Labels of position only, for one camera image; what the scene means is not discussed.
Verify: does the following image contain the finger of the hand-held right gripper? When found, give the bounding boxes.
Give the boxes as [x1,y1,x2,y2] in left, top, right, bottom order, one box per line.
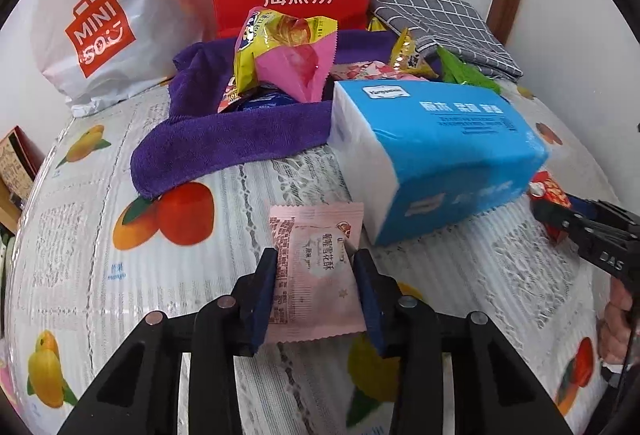
[567,197,618,221]
[531,201,591,243]

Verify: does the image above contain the blue tissue pack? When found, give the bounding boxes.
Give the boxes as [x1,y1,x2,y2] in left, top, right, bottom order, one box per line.
[329,80,549,247]

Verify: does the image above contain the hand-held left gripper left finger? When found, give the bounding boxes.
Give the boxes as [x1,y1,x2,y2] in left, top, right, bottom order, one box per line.
[57,247,279,435]

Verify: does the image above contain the white plastic shopping bag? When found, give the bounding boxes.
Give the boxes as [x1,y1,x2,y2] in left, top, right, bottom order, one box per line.
[31,0,206,118]

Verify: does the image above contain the patterned brown box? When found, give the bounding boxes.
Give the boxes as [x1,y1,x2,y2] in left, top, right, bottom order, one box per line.
[0,126,46,210]

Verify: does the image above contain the yellow snack packet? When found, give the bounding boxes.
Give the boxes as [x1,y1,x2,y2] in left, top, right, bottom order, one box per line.
[390,29,436,78]

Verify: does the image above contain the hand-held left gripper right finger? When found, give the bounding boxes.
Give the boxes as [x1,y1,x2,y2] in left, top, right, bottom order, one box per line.
[352,249,576,435]

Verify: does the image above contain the pale pink snack packet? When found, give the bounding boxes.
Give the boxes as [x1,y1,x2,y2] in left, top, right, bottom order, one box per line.
[267,202,368,347]

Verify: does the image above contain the yellow fruit picture packet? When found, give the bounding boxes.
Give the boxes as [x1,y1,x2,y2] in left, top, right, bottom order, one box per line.
[234,7,341,96]

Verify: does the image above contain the grey checked folded cloth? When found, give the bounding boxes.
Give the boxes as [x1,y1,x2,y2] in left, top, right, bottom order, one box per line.
[369,0,523,83]

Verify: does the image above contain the red white snack packet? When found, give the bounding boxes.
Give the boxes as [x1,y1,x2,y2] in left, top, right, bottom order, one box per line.
[217,75,251,113]

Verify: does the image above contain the white pink snack packet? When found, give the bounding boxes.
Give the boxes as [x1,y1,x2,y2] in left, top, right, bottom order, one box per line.
[329,60,436,82]

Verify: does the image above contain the small blue snack packet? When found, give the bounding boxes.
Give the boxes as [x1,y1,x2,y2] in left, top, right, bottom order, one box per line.
[235,87,296,112]

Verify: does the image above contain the purple towel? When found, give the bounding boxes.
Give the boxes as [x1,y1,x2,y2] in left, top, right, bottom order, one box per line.
[131,30,441,200]

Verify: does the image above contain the person's right hand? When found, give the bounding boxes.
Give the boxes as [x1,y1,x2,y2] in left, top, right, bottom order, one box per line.
[597,287,636,368]

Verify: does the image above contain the green snack packet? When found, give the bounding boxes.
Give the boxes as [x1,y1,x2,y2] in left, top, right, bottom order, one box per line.
[436,46,502,94]

